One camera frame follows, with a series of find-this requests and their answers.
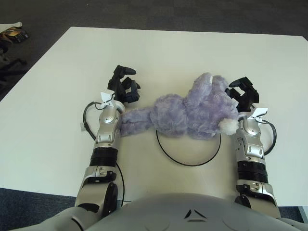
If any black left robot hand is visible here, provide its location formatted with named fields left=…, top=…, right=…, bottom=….
left=100, top=64, right=141, bottom=108

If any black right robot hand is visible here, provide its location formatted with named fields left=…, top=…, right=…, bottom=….
left=225, top=77, right=269, bottom=121

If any purple plush bunny doll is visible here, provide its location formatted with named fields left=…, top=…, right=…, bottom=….
left=119, top=72, right=239, bottom=140

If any white plate with black rim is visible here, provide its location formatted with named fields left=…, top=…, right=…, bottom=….
left=155, top=129, right=222, bottom=167

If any black bag on floor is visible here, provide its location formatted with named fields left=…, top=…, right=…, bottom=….
left=0, top=38, right=27, bottom=82

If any dark box on floor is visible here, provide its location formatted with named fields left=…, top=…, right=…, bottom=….
left=0, top=27, right=29, bottom=44

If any white cloth on floor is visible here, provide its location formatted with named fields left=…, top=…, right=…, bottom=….
left=0, top=21, right=23, bottom=33

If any grey robot torso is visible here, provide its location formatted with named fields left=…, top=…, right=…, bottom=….
left=28, top=192, right=308, bottom=231

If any white table leg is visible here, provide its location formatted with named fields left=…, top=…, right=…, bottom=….
left=298, top=205, right=308, bottom=227

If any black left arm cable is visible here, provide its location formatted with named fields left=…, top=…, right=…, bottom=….
left=80, top=101, right=125, bottom=207

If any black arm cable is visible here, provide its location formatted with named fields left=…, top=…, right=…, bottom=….
left=80, top=101, right=125, bottom=207
left=258, top=119, right=277, bottom=156

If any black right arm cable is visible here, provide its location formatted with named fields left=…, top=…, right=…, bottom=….
left=258, top=119, right=277, bottom=156

